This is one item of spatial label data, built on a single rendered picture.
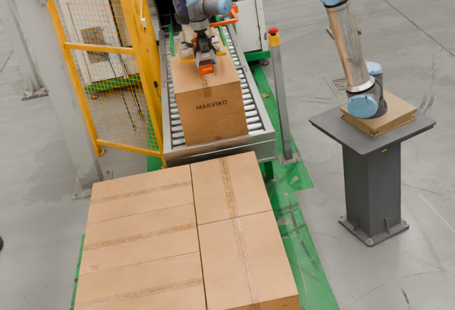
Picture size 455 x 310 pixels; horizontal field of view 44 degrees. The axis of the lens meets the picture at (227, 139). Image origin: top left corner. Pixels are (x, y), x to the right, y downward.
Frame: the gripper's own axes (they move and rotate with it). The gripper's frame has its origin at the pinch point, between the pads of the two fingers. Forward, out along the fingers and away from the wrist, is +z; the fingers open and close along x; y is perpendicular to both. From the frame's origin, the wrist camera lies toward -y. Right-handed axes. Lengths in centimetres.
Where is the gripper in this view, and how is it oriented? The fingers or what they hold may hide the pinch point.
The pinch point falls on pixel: (206, 65)
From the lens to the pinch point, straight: 300.0
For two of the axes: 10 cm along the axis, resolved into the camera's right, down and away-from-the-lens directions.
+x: -9.8, 1.9, -0.2
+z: 1.5, 8.5, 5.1
